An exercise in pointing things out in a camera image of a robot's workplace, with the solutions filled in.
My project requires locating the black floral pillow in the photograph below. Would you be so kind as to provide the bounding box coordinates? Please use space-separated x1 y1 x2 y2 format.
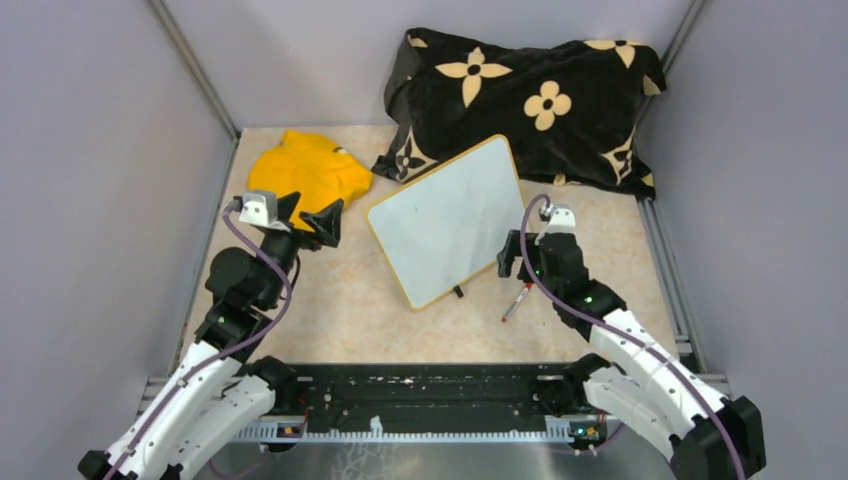
372 27 667 199

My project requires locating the yellow-framed whiteboard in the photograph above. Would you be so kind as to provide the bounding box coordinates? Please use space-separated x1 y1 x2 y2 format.
366 135 525 310

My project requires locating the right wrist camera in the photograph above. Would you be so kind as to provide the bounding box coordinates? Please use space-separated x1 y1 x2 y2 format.
538 203 576 239

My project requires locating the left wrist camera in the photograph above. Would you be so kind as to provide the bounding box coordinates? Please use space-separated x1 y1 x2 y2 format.
239 190 278 228

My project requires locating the white red marker pen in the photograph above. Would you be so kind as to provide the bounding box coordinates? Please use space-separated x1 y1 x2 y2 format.
501 283 533 323

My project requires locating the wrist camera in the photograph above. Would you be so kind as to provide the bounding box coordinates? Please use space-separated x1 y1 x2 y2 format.
538 203 576 239
239 190 278 228

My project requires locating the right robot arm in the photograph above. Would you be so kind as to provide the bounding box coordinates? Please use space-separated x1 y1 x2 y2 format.
497 229 767 479

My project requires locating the purple cable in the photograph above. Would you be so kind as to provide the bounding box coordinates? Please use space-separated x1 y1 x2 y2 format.
99 201 294 480
519 193 749 480

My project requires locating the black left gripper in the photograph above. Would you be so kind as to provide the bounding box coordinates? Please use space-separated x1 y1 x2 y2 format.
256 191 342 307

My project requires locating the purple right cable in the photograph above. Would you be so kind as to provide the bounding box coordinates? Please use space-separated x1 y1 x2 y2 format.
519 193 749 480

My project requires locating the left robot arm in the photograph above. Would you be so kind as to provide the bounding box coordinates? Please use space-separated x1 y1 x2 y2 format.
78 190 344 479

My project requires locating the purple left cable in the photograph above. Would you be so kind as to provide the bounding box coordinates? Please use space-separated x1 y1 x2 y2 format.
99 201 294 480

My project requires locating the yellow folded cloth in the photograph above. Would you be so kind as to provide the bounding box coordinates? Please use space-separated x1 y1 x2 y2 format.
247 130 374 231

